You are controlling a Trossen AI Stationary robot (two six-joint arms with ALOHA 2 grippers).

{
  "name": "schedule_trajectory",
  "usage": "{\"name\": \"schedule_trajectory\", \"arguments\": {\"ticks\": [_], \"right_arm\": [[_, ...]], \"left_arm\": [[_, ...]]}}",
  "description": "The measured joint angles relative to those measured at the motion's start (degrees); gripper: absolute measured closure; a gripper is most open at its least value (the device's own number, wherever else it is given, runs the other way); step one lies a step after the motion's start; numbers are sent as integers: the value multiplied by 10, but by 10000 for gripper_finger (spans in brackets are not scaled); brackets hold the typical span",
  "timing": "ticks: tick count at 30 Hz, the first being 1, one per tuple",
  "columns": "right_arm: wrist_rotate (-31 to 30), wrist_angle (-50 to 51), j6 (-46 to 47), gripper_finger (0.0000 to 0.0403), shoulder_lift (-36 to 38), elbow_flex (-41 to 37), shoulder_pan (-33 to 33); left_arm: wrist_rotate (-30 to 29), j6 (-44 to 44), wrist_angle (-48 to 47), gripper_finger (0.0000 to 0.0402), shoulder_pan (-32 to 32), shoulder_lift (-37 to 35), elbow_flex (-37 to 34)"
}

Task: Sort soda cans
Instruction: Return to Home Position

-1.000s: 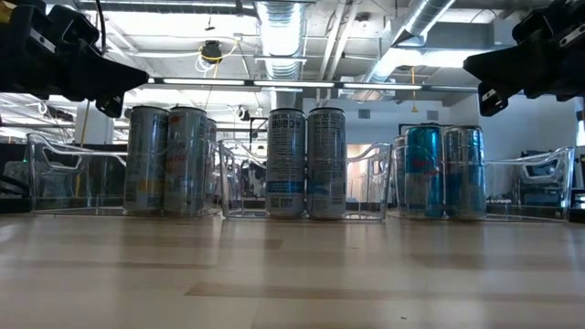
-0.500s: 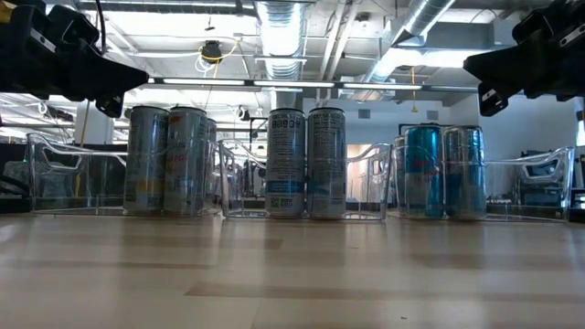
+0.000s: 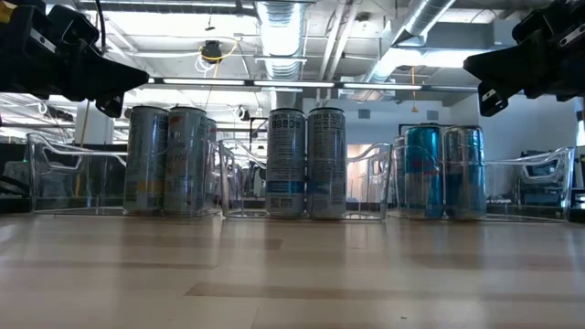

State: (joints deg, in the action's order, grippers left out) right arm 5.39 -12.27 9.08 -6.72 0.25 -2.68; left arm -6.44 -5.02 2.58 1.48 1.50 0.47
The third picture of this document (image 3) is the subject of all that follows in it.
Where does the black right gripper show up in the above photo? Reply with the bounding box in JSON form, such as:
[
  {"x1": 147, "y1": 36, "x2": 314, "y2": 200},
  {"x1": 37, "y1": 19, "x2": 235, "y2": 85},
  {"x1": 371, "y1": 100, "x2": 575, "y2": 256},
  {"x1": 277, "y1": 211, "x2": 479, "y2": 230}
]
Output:
[{"x1": 463, "y1": 0, "x2": 585, "y2": 118}]

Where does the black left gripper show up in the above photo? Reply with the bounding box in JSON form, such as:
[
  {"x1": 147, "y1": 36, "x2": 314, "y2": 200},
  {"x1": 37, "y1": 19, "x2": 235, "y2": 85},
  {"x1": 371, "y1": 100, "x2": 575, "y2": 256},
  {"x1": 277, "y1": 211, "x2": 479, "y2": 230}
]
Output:
[{"x1": 0, "y1": 0, "x2": 150, "y2": 120}]

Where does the black-top slim soda can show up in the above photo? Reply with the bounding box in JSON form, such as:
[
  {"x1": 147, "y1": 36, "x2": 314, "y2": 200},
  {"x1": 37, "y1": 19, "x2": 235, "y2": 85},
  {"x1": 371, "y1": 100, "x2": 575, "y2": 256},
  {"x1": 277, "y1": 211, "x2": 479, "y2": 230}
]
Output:
[
  {"x1": 306, "y1": 107, "x2": 347, "y2": 220},
  {"x1": 122, "y1": 105, "x2": 170, "y2": 216},
  {"x1": 163, "y1": 106, "x2": 209, "y2": 217},
  {"x1": 265, "y1": 108, "x2": 307, "y2": 219}
]

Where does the silver-top blue-tab soda can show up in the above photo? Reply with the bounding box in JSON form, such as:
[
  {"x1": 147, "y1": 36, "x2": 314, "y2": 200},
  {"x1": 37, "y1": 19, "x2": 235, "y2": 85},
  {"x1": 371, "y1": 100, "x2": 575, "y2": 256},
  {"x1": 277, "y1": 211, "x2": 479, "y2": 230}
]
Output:
[
  {"x1": 404, "y1": 123, "x2": 444, "y2": 219},
  {"x1": 442, "y1": 125, "x2": 486, "y2": 221}
]

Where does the ceiling strip light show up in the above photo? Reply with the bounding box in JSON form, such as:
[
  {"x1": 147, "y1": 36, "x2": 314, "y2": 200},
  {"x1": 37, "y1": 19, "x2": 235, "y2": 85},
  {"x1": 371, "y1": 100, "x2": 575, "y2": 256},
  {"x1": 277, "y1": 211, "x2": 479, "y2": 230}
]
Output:
[
  {"x1": 253, "y1": 80, "x2": 335, "y2": 89},
  {"x1": 162, "y1": 77, "x2": 246, "y2": 87},
  {"x1": 342, "y1": 81, "x2": 424, "y2": 91}
]

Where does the clear plastic bin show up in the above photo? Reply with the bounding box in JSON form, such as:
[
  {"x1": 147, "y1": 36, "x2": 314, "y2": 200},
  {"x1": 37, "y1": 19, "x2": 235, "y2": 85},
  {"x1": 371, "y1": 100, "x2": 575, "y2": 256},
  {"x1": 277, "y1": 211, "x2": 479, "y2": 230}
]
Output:
[
  {"x1": 26, "y1": 132, "x2": 225, "y2": 217},
  {"x1": 391, "y1": 134, "x2": 576, "y2": 223},
  {"x1": 218, "y1": 138, "x2": 394, "y2": 221}
]

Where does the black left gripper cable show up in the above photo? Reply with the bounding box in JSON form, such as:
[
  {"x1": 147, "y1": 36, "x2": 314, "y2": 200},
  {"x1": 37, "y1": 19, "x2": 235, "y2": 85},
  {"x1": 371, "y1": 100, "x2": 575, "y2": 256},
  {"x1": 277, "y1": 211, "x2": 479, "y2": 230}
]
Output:
[{"x1": 93, "y1": 0, "x2": 109, "y2": 54}]

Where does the silver ceiling air duct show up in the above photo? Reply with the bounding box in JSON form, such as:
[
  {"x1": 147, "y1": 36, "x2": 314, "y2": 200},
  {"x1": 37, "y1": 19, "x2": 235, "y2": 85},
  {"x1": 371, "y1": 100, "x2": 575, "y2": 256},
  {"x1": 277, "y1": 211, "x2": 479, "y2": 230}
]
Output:
[
  {"x1": 360, "y1": 0, "x2": 458, "y2": 92},
  {"x1": 255, "y1": 0, "x2": 307, "y2": 111}
]

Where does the black ceiling cable reel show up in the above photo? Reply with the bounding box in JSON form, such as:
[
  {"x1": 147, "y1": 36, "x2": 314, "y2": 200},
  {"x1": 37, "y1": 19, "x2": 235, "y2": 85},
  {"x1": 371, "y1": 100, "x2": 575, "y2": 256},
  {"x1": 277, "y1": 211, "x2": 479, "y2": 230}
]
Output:
[{"x1": 200, "y1": 39, "x2": 224, "y2": 64}]

